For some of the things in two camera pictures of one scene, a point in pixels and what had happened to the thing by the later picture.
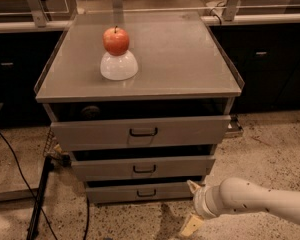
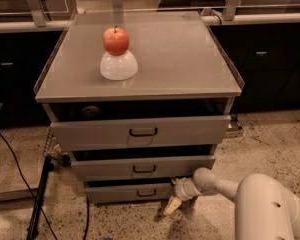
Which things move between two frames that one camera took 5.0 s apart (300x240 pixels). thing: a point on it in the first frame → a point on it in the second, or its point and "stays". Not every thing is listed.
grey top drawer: [141, 133] stays
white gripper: [201, 202] → [181, 191]
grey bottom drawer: [125, 192] stays
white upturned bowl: [119, 67] stays
